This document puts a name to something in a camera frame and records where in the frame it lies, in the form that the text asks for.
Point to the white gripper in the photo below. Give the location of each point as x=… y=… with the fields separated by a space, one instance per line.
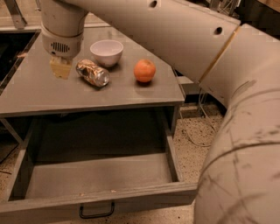
x=61 y=45

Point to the crushed orange soda can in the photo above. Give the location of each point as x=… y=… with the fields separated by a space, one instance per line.
x=93 y=74

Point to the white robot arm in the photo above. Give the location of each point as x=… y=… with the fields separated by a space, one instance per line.
x=235 y=63

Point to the open grey top drawer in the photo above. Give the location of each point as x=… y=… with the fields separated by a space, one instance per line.
x=123 y=156

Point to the grey cabinet counter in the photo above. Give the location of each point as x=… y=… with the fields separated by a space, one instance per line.
x=34 y=90

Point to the white ceramic bowl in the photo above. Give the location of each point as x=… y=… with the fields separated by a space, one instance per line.
x=107 y=52

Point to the orange fruit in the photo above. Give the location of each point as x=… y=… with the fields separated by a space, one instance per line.
x=144 y=70

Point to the metal railing post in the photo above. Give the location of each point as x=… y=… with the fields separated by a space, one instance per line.
x=16 y=14

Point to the black drawer handle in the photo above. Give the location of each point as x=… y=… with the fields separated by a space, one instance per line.
x=95 y=211

